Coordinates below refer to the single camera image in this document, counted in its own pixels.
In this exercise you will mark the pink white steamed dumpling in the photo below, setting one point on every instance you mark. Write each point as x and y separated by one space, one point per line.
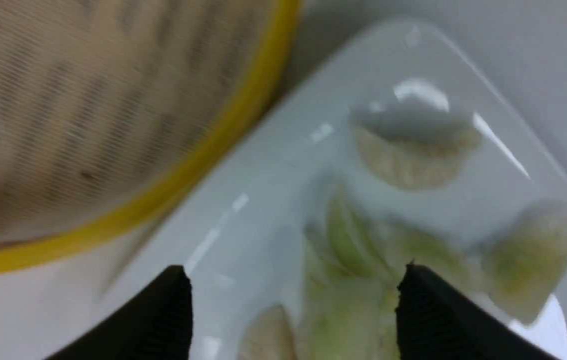
268 337

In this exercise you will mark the white square plate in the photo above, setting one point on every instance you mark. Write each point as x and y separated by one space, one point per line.
239 237

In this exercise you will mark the yellow rimmed bamboo steamer basket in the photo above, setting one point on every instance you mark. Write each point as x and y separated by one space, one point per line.
111 111

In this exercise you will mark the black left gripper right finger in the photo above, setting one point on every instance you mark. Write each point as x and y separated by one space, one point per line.
437 322

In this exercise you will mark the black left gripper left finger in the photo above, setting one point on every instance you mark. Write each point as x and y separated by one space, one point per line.
155 324

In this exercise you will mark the pale green steamed dumpling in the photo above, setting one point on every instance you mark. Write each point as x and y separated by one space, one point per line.
528 261

